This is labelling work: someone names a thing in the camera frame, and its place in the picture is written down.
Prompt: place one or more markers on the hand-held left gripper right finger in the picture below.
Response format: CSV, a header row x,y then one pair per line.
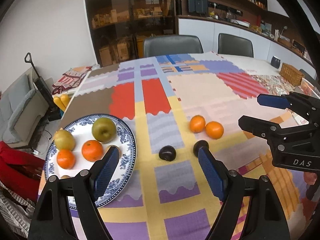
x,y
212,175

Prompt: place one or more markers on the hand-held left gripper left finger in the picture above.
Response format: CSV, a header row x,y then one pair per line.
x,y
106,175

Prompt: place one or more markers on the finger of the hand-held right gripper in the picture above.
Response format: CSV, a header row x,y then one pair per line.
x,y
272,101
257,126

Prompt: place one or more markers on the large orange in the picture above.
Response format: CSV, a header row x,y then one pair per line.
x,y
92,150

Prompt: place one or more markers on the brown kiwi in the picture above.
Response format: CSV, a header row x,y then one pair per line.
x,y
65,177
110,146

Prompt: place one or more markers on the dark purple plum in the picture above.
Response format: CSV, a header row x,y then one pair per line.
x,y
167,153
200,145

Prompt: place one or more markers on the small orange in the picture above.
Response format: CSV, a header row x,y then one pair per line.
x,y
197,123
214,129

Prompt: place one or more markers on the medium orange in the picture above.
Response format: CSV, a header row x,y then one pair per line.
x,y
65,158

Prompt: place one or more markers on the olive green apple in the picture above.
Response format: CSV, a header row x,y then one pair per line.
x,y
103,129

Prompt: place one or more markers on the blue patterned white plate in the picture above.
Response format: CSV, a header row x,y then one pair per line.
x,y
80,135

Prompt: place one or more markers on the yellow-green pear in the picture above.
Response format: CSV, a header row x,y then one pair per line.
x,y
64,140

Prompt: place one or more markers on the person's right hand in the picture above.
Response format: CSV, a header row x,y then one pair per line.
x,y
309,178

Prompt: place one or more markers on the tile patterned cloth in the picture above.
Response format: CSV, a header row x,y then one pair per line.
x,y
272,85

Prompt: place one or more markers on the wicker box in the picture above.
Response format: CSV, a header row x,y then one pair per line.
x,y
291,73

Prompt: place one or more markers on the dark blue mug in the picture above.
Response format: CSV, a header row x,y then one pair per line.
x,y
275,62

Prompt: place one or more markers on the white plastic basket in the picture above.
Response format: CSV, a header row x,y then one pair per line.
x,y
310,87

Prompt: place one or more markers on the white lettered tablecloth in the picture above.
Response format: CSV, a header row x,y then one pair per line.
x,y
250,65

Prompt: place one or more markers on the grey chair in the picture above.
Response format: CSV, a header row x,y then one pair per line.
x,y
172,46
235,45

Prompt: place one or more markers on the colourful patchwork tablecloth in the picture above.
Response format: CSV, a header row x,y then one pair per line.
x,y
160,105

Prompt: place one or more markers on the red garment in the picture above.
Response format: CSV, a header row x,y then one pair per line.
x,y
17,165

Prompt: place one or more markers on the grey striped cloth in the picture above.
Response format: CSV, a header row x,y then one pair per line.
x,y
15,210

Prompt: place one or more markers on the folded red striped cloth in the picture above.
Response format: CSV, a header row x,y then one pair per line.
x,y
72,80

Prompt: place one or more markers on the white counter cabinets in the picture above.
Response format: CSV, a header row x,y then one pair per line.
x,y
195,32

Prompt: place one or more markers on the black power strip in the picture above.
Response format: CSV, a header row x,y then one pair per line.
x,y
225,7

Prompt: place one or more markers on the black upright vacuum cleaner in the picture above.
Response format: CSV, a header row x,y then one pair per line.
x,y
41,87

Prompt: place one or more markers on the grey sofa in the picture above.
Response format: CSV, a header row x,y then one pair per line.
x,y
17,110

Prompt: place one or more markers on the black thermos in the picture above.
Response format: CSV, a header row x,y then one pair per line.
x,y
178,7

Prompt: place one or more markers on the dark glass cabinet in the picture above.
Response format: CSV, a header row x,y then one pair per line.
x,y
125,17

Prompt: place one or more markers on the black wall water dispenser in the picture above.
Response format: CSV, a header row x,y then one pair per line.
x,y
197,0

